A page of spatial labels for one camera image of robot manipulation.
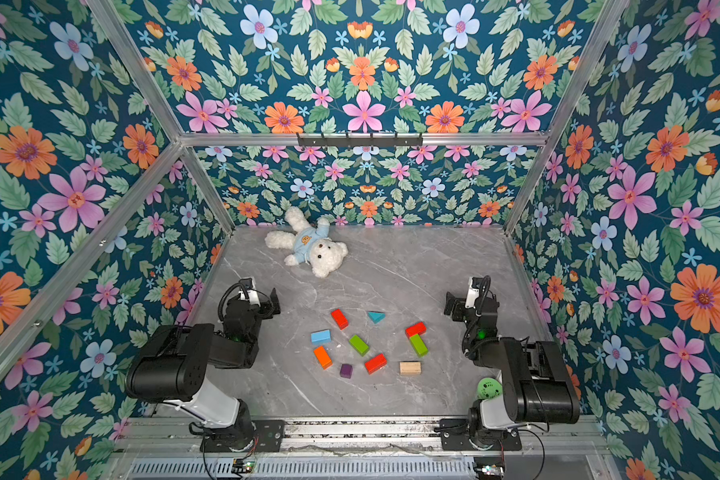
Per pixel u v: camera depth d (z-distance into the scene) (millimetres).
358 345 877
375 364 849
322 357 865
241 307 750
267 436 734
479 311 690
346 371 830
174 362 478
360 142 930
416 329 919
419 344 884
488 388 769
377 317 933
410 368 826
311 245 1018
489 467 705
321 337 890
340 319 930
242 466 716
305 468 703
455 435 733
